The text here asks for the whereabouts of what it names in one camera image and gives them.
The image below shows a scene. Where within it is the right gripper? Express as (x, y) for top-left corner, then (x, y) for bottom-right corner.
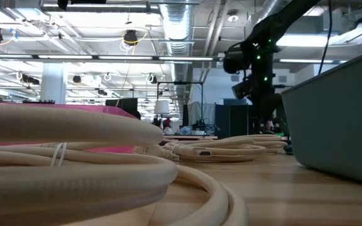
(252, 92), (285, 134)

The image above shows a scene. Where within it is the beige usb cable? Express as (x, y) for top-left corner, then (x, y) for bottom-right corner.
(224, 134), (288, 154)
(163, 139), (267, 163)
(0, 102), (250, 226)

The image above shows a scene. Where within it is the teal cable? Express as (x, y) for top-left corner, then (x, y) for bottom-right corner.
(282, 137), (295, 156)

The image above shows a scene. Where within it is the teal plastic bin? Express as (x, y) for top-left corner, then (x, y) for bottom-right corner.
(280, 45), (362, 188)

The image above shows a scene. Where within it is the red translucent plastic tray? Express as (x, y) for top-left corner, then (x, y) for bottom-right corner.
(0, 100), (138, 154)

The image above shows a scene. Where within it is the dark blue partition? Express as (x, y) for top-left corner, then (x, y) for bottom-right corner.
(214, 99), (254, 139)

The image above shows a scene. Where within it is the white lampshade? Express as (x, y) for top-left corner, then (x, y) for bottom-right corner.
(153, 100), (171, 116)

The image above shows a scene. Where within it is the black background monitor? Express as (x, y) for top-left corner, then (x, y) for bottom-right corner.
(104, 97), (139, 120)

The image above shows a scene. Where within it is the long ceiling light strip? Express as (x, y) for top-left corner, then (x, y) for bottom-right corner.
(0, 54), (216, 63)

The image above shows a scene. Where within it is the white pillar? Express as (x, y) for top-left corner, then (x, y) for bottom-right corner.
(40, 62), (68, 104)

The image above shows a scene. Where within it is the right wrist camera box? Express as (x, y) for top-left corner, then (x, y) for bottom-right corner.
(231, 77), (255, 100)

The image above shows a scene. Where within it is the black metal stand frame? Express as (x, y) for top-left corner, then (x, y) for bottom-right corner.
(156, 80), (205, 132)

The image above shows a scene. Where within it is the silver ventilation duct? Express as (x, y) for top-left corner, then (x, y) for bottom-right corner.
(158, 0), (198, 104)

